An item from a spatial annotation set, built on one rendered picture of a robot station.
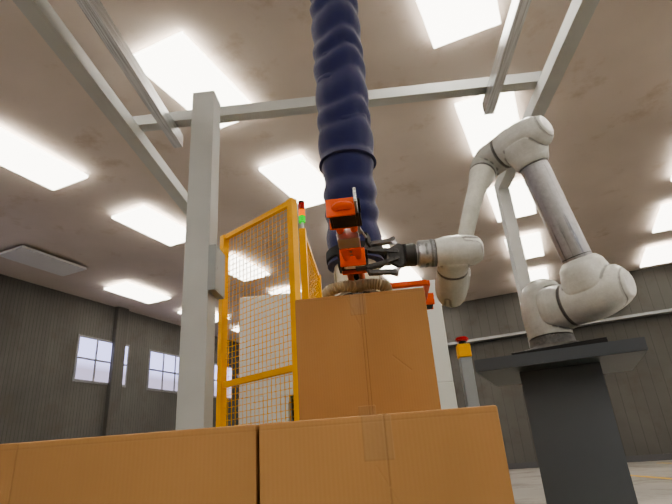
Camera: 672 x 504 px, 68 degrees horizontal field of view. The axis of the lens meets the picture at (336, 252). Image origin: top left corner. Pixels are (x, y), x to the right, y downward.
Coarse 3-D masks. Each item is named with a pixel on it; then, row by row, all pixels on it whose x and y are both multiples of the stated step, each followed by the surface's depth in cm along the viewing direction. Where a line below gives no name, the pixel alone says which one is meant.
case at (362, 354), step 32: (416, 288) 152; (320, 320) 151; (352, 320) 150; (384, 320) 149; (416, 320) 148; (320, 352) 147; (352, 352) 146; (384, 352) 145; (416, 352) 144; (320, 384) 144; (352, 384) 143; (384, 384) 142; (416, 384) 141; (320, 416) 141
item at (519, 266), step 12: (504, 192) 547; (504, 204) 541; (504, 216) 536; (504, 228) 539; (516, 228) 530; (516, 240) 524; (516, 252) 519; (516, 264) 514; (516, 276) 513; (528, 276) 509
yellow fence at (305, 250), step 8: (304, 232) 373; (304, 240) 370; (304, 248) 368; (304, 256) 365; (312, 256) 420; (304, 264) 363; (312, 264) 424; (304, 272) 361; (312, 272) 413; (304, 280) 358; (312, 280) 407; (320, 280) 469; (304, 288) 356; (312, 288) 401; (320, 288) 466; (304, 296) 354; (312, 296) 400; (320, 296) 463
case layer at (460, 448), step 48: (192, 432) 84; (240, 432) 83; (288, 432) 82; (336, 432) 82; (384, 432) 81; (432, 432) 81; (480, 432) 80; (0, 480) 83; (48, 480) 83; (96, 480) 82; (144, 480) 81; (192, 480) 81; (240, 480) 80; (288, 480) 80; (336, 480) 79; (384, 480) 78; (432, 480) 78; (480, 480) 77
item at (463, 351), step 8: (464, 344) 264; (456, 352) 269; (464, 352) 263; (464, 360) 262; (464, 368) 260; (472, 368) 260; (464, 376) 259; (472, 376) 258; (464, 384) 257; (472, 384) 257; (464, 392) 259; (472, 392) 255; (472, 400) 254
